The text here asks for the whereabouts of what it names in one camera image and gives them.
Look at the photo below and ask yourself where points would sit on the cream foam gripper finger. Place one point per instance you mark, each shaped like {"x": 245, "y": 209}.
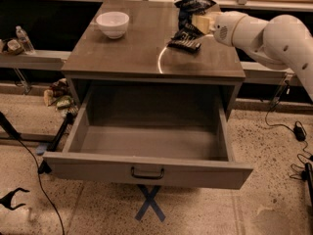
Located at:
{"x": 205, "y": 23}

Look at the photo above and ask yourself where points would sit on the blue chip bag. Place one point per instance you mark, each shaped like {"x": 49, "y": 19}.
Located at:
{"x": 188, "y": 8}

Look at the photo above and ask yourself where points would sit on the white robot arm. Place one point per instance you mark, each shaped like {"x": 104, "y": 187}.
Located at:
{"x": 281, "y": 43}

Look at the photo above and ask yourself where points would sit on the grey drawer cabinet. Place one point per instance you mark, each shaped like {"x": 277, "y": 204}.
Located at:
{"x": 141, "y": 53}

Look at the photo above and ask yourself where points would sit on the open grey top drawer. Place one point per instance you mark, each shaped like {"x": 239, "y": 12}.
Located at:
{"x": 181, "y": 128}

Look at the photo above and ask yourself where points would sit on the dark snack bar pack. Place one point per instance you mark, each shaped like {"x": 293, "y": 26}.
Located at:
{"x": 189, "y": 46}

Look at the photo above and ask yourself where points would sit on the white ceramic bowl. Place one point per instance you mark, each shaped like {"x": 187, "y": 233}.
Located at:
{"x": 113, "y": 24}

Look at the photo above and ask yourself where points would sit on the black power adapter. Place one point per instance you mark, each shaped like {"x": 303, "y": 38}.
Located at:
{"x": 299, "y": 131}

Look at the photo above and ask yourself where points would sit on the pile of snack bags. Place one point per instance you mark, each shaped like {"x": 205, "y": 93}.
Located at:
{"x": 58, "y": 95}

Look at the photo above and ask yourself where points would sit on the clear plastic water bottle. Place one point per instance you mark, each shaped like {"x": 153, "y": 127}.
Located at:
{"x": 24, "y": 40}

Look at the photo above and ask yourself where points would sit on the blue tape cross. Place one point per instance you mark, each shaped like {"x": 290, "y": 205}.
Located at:
{"x": 150, "y": 202}

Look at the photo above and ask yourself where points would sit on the small bowl on shelf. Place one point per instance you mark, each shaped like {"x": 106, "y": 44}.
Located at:
{"x": 10, "y": 46}

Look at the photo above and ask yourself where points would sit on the black tripod leg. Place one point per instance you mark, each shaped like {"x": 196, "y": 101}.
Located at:
{"x": 44, "y": 168}

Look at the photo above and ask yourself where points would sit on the black clamp on floor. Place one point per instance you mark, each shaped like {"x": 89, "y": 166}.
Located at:
{"x": 6, "y": 201}

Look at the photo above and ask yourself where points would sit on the black drawer handle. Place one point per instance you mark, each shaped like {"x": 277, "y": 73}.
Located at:
{"x": 147, "y": 175}

